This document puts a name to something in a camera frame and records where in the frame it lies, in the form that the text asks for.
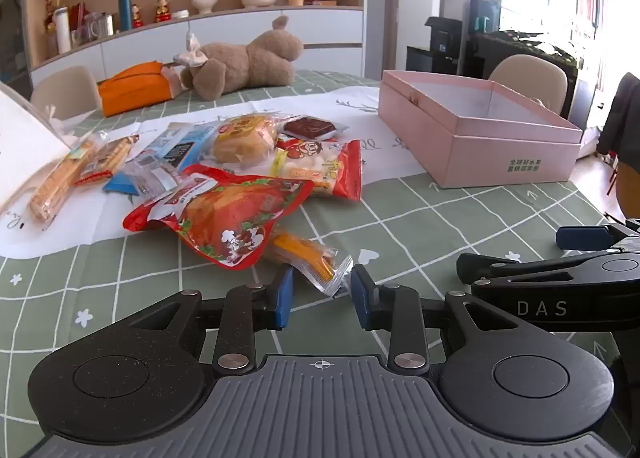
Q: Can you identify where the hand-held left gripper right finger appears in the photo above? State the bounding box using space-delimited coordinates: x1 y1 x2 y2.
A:
350 264 526 375

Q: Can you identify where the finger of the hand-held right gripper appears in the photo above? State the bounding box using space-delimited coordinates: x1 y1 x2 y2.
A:
556 219 640 255
456 250 607 287

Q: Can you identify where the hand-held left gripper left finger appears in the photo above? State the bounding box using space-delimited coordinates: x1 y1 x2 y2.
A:
117 264 297 375

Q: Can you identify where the orange sausage packet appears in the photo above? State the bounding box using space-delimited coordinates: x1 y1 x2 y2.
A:
260 230 354 297

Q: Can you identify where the red chicken leg packet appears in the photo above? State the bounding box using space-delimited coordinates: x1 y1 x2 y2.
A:
122 164 315 270

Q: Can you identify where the pink cardboard box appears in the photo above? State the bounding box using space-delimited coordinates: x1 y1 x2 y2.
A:
377 70 585 189

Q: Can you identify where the red white candy packet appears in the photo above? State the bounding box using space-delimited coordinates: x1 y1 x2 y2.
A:
270 138 362 203

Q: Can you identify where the bread packet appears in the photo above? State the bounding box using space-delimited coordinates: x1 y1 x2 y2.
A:
202 114 281 169

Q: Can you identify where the brown cake packet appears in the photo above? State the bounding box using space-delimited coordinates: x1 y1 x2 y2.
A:
277 114 349 143

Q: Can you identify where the clear blue-print snack packet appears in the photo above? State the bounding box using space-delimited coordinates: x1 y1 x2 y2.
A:
102 158 183 203

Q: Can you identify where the blue dark-label snack packet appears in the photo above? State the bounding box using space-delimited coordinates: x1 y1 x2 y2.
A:
131 122 221 173

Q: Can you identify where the short biscuit stick packet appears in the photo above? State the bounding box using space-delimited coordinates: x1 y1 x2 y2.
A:
74 134 141 187

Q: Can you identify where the long biscuit stick packet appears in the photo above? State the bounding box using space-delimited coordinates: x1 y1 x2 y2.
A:
27 130 108 223

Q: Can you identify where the orange swivel chair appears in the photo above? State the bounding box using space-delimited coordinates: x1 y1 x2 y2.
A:
606 150 640 219

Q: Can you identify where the dark jacket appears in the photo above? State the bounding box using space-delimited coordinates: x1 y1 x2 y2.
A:
597 72 640 165

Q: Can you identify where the beige chair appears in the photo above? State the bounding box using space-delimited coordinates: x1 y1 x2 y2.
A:
30 66 102 121
488 55 569 116

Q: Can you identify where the black fish tank cabinet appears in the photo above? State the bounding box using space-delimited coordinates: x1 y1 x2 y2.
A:
465 0 587 123

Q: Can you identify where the white printed paper mat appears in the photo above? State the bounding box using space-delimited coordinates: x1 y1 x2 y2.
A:
0 85 431 259

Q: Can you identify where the black water dispenser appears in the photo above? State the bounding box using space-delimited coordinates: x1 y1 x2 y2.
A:
406 16 464 76

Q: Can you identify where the brown teddy bear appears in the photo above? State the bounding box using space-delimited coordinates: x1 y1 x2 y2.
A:
180 16 304 101

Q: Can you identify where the orange tissue box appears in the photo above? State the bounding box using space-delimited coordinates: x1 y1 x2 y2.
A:
97 62 173 117

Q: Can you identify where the white sideboard cabinet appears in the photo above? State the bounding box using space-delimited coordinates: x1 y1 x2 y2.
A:
30 6 364 88

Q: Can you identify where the white plastic bag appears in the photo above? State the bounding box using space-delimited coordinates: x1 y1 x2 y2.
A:
0 82 76 199

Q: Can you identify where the clear glass jug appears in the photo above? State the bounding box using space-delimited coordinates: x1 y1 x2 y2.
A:
85 12 119 41

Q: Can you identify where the white thermos bottle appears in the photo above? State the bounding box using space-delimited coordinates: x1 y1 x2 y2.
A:
53 8 72 55

